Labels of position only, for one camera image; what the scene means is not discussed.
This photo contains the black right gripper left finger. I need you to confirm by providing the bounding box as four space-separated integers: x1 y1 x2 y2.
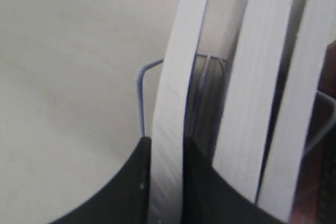
53 137 151 223

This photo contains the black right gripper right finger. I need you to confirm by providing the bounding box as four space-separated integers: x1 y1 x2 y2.
181 137 282 223

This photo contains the dark blue book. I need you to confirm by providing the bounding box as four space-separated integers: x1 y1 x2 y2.
148 0 207 223

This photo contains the white wire book rack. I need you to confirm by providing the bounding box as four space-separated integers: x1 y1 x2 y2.
136 53 336 154

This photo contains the grey marbled book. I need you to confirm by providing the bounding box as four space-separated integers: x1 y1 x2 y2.
213 0 293 202

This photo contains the black book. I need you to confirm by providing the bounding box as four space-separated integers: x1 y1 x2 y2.
258 0 335 222

